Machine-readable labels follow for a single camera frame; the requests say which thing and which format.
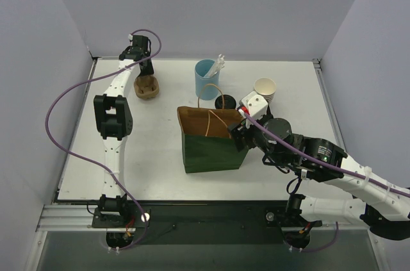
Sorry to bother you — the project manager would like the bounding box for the brown paper bag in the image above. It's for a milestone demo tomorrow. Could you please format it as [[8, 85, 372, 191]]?
[[177, 95, 248, 174]]

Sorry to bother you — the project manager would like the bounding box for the black plastic cup lid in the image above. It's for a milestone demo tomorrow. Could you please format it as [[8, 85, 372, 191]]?
[[214, 94, 236, 110]]

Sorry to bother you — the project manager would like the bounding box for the pulp cup carrier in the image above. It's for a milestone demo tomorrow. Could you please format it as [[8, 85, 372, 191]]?
[[134, 75, 159, 95]]

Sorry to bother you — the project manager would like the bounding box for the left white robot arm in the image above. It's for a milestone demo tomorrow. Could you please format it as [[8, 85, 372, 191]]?
[[94, 35, 151, 227]]

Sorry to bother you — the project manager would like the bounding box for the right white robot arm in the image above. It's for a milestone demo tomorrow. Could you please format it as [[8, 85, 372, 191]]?
[[228, 116, 409, 241]]

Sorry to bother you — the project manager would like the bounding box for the stack of pulp cup carriers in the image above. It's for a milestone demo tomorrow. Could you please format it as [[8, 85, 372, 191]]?
[[134, 86, 160, 100]]

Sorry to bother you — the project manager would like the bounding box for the stack of brown paper cups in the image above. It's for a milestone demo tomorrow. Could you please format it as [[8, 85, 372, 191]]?
[[254, 78, 277, 104]]

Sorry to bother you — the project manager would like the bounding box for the light blue cylindrical container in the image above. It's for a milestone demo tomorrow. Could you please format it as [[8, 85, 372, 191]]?
[[194, 59, 219, 101]]

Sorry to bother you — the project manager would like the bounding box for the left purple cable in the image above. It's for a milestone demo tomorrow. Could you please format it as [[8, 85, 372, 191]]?
[[45, 29, 163, 251]]

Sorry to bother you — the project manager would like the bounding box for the purple cable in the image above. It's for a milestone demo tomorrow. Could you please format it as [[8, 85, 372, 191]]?
[[45, 29, 163, 251], [243, 113, 410, 254]]

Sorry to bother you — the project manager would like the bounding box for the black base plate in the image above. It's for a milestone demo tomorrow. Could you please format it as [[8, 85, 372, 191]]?
[[92, 201, 322, 247]]

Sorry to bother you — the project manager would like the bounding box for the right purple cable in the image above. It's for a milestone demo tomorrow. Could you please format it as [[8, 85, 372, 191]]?
[[243, 113, 410, 254]]

